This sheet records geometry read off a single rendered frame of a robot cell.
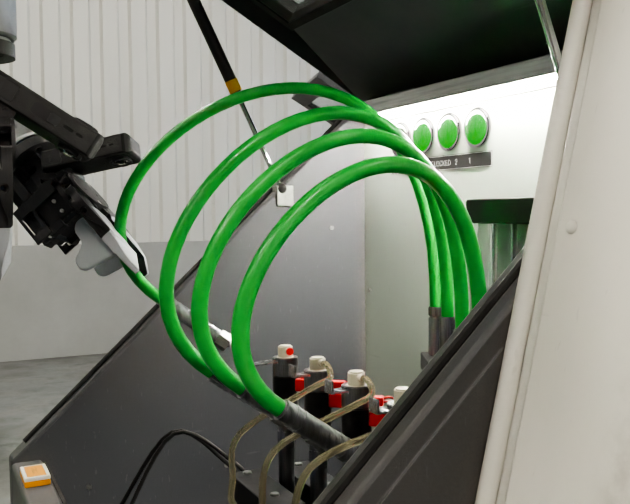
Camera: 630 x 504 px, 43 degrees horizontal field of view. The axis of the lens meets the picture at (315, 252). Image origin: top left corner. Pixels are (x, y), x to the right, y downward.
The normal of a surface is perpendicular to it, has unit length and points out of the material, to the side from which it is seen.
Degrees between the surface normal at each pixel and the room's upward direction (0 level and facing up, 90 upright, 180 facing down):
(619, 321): 76
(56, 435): 90
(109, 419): 90
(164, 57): 90
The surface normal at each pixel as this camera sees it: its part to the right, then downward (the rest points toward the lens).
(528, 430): -0.87, -0.21
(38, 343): 0.43, 0.04
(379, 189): -0.90, 0.04
